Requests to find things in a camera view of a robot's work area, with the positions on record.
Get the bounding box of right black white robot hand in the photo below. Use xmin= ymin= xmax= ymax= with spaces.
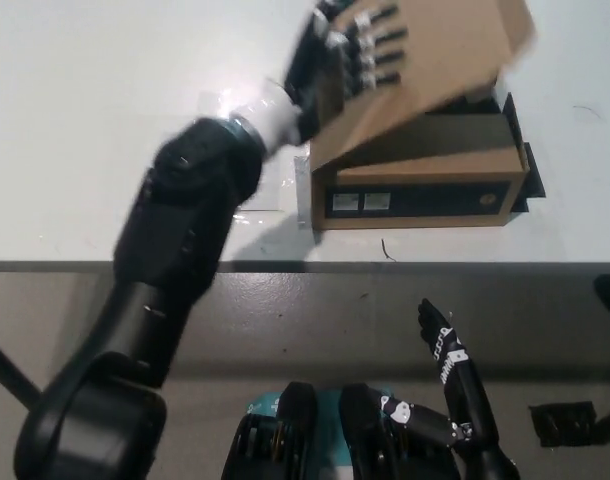
xmin=374 ymin=297 xmax=504 ymax=450

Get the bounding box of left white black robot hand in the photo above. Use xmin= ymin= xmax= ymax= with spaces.
xmin=282 ymin=0 xmax=410 ymax=145

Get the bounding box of brown cardboard storage box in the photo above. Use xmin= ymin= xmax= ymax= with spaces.
xmin=308 ymin=0 xmax=539 ymax=232

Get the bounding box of black floor tape patch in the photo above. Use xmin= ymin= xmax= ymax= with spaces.
xmin=528 ymin=401 xmax=600 ymax=447

